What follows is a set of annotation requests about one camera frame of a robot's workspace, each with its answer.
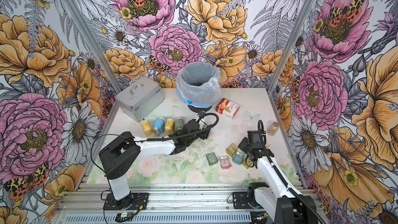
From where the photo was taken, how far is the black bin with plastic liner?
90 cm

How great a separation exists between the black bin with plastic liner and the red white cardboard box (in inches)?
2.3

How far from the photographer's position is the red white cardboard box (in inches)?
42.0
